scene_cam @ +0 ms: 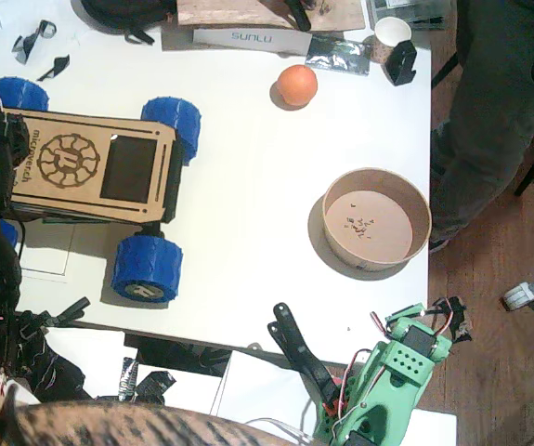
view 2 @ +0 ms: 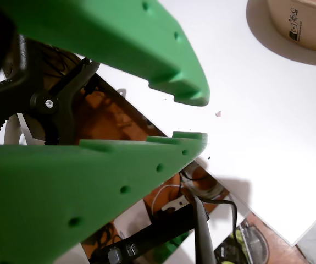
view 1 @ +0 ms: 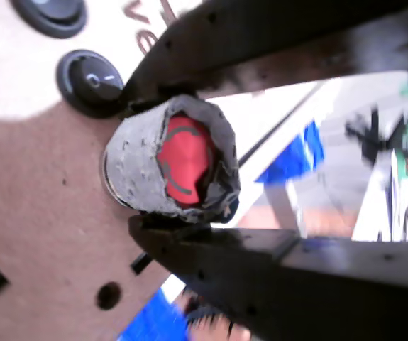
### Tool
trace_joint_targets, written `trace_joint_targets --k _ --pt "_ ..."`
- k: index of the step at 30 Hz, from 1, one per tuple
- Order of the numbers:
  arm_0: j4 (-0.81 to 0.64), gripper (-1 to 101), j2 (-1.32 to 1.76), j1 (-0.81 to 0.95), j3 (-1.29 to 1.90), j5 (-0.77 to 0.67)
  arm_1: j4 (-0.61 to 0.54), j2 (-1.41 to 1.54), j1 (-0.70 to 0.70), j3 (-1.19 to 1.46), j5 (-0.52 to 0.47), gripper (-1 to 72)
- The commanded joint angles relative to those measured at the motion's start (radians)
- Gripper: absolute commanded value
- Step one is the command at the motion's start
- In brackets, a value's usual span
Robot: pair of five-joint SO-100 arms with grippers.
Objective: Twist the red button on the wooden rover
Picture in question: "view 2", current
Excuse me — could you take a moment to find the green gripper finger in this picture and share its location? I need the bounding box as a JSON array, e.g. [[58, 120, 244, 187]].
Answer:
[[0, 0, 210, 107], [0, 131, 208, 264]]

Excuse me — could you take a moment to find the black spring clamp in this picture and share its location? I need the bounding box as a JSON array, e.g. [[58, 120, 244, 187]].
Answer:
[[0, 35, 101, 146]]

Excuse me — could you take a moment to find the brown paper bowl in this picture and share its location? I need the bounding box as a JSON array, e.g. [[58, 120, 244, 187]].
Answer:
[[266, 0, 316, 53]]

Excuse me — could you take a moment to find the black yellow bag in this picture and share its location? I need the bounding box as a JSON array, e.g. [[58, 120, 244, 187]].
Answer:
[[214, 218, 270, 264]]

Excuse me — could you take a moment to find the white cable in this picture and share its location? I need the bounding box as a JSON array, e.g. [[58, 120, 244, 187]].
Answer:
[[151, 184, 183, 215]]

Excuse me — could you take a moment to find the white wire coil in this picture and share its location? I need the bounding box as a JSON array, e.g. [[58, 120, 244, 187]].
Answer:
[[184, 162, 230, 200]]

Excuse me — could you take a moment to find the black curved handle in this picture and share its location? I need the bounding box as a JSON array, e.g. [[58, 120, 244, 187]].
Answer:
[[192, 194, 218, 264]]

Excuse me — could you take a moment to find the black cable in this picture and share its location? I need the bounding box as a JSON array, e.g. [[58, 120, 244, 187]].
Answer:
[[201, 199, 240, 237]]

